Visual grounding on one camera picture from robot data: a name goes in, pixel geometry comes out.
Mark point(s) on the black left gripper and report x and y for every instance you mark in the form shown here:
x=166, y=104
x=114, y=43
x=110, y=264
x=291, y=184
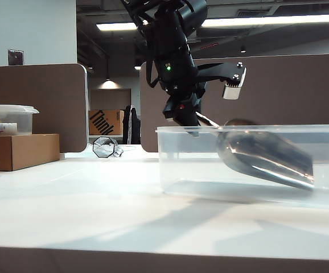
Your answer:
x=185, y=101

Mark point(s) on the metal ice scoop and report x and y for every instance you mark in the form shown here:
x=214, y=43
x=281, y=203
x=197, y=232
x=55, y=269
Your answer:
x=267, y=156

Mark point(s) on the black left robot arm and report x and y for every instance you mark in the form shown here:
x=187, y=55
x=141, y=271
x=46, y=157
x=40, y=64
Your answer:
x=167, y=42

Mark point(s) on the rectangular transparent plastic box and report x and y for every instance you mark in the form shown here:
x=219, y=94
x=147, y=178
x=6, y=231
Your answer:
x=238, y=170

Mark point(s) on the cardboard box with Think print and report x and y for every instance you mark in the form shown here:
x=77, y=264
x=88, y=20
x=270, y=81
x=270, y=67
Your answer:
x=104, y=122

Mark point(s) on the brown cardboard box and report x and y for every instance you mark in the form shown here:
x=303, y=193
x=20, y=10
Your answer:
x=19, y=150

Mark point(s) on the black jacket with white stripes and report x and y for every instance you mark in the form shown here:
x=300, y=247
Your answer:
x=131, y=125

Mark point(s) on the octagonal drinking glass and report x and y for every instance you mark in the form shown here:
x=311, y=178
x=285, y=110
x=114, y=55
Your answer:
x=104, y=146

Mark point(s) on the hanging pendant lamp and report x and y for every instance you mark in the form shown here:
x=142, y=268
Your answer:
x=108, y=84

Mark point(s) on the brown desk divider wide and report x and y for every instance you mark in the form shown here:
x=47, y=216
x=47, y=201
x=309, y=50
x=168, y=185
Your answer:
x=281, y=91

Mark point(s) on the long ceiling tube light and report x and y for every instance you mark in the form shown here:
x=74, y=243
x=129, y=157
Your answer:
x=267, y=20

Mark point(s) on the brown desk divider narrow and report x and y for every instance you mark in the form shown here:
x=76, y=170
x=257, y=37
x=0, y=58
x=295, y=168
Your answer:
x=53, y=105

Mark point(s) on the round clear plastic container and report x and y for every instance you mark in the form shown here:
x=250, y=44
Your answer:
x=10, y=120

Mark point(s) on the small white labelled bottle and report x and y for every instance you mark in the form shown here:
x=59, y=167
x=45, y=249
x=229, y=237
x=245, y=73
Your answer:
x=3, y=128

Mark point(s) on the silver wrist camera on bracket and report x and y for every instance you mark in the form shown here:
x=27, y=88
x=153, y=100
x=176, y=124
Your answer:
x=232, y=82

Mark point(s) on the metal wall switch plate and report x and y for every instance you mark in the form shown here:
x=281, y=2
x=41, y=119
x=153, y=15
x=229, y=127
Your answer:
x=16, y=57

